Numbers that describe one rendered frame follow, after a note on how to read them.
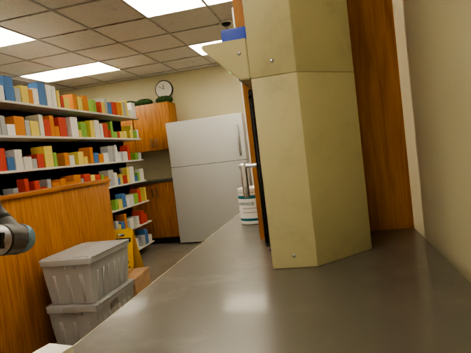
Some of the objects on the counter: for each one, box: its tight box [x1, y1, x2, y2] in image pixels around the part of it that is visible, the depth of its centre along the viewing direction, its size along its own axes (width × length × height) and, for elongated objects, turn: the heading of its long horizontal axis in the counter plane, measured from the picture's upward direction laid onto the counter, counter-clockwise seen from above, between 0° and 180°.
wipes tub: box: [237, 186, 259, 225], centre depth 180 cm, size 13×13×15 cm
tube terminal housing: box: [242, 0, 372, 269], centre depth 117 cm, size 25×32×77 cm
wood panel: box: [233, 0, 414, 239], centre depth 136 cm, size 49×3×140 cm
